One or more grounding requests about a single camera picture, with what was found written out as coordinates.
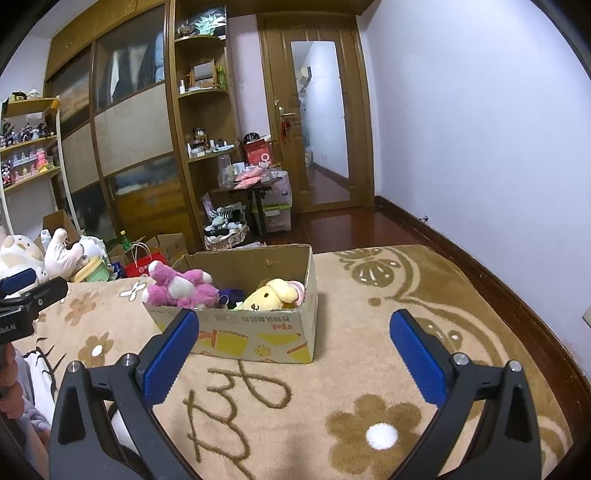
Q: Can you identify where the beige patterned blanket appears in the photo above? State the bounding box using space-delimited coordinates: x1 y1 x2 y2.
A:
28 244 575 480

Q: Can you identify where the red box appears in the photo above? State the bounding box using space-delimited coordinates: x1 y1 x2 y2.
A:
244 137 274 168

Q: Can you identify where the green and yellow plush doll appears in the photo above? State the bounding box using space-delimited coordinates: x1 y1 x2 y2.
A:
69 253 112 283

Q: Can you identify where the wooden wall shelf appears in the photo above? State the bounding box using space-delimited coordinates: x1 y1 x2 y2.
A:
0 97 63 195

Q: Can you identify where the cream cat plush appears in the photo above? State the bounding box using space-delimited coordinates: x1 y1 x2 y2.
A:
0 234 49 283

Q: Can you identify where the wicker basket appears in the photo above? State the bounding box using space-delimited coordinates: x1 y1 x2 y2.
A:
204 225 250 252

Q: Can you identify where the small wooden mirror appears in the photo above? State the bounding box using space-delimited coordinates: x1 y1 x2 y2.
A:
190 59 218 88

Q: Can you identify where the pink packet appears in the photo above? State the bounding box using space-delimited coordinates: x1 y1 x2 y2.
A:
232 166 265 190

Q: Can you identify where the pink plush bear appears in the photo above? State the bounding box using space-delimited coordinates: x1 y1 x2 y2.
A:
141 261 221 309

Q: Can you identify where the white storage box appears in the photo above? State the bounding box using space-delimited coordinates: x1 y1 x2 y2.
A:
264 170 293 234

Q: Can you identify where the wooden corner shelf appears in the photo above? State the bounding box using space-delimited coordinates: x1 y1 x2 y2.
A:
168 0 241 252

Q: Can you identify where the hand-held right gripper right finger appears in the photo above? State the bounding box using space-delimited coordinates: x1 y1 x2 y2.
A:
389 309 542 480

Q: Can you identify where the open brown cardboard box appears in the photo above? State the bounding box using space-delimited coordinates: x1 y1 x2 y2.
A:
107 232 188 268

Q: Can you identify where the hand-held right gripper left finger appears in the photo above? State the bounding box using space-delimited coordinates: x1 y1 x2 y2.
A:
48 308 200 480

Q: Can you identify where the yellow plush dog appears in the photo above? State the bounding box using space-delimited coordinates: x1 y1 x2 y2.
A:
235 278 307 311

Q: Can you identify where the small brown cardboard box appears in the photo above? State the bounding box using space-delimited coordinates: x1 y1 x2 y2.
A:
42 209 80 243

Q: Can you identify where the printed cardboard box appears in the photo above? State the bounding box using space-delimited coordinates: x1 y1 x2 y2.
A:
142 244 319 365

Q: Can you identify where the wooden door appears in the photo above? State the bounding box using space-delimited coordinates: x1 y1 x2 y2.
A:
256 14 375 215

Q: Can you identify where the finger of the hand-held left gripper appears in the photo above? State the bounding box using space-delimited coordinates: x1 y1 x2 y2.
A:
0 276 70 321
0 268 38 298

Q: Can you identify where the dark side table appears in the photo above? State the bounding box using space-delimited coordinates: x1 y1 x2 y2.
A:
210 178 286 245

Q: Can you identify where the person's left hand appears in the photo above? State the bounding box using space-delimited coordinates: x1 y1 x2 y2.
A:
0 351 25 421

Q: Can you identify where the white pole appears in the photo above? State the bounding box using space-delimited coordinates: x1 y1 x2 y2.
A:
52 96 78 232

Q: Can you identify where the purple plush toy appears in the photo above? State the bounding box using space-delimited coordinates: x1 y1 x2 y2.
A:
218 288 247 309

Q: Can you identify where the person's white printed clothing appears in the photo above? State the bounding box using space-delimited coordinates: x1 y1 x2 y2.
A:
11 346 61 444

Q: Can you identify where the row of small figurines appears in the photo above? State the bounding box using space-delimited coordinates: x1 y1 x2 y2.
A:
0 115 61 188

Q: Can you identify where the red paper bag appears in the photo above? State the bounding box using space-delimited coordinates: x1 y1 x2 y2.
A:
124 243 166 278

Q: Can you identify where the striped plush toy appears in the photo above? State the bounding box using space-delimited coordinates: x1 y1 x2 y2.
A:
206 207 247 232

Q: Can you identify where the wooden wardrobe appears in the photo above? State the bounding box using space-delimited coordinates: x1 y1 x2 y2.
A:
44 0 192 252

